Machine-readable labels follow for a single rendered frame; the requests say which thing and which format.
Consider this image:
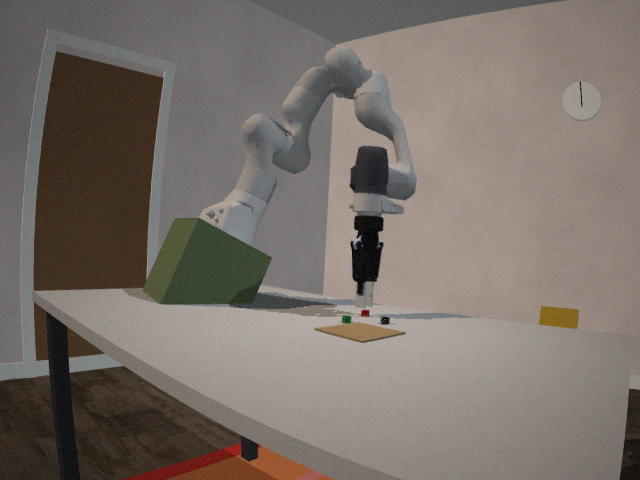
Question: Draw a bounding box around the tan square mat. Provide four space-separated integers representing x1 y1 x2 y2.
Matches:
314 322 406 343

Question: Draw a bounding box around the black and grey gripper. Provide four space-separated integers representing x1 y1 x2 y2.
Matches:
350 216 384 308

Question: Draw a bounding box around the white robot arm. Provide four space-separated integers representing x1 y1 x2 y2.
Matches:
199 46 417 247

